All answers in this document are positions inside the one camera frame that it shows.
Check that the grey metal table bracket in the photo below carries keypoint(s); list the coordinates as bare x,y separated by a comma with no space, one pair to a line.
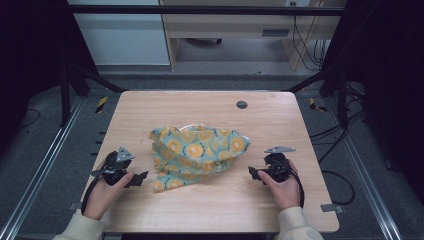
75,206
331,208

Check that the black curtain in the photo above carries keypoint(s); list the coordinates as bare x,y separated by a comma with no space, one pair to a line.
390,83
30,50

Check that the person's left hand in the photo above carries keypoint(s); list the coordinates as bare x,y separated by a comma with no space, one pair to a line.
101,196

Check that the yellow black hazard tape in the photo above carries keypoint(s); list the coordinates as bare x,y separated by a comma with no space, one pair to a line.
101,104
315,105

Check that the white cabinet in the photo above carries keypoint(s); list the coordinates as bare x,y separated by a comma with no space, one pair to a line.
123,36

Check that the teal cloth with orange print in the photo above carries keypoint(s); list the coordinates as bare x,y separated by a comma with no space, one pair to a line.
196,153

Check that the person's right hand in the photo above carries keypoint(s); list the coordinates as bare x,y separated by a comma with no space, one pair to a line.
285,193

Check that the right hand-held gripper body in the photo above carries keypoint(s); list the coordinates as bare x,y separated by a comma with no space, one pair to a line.
278,166

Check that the black horizontal frame bar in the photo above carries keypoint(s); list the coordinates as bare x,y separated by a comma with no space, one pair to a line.
200,10

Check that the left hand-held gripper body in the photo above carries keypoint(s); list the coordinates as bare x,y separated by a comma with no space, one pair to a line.
115,166

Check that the grey round table grommet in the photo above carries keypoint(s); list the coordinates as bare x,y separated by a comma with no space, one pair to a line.
242,104

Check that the light wooden desk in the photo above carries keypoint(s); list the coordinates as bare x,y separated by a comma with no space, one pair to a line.
226,23

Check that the black metal frame stand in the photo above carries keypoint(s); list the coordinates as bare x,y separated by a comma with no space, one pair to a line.
66,93
341,96

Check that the aluminium floor rail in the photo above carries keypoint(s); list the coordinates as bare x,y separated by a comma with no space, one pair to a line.
43,166
366,173

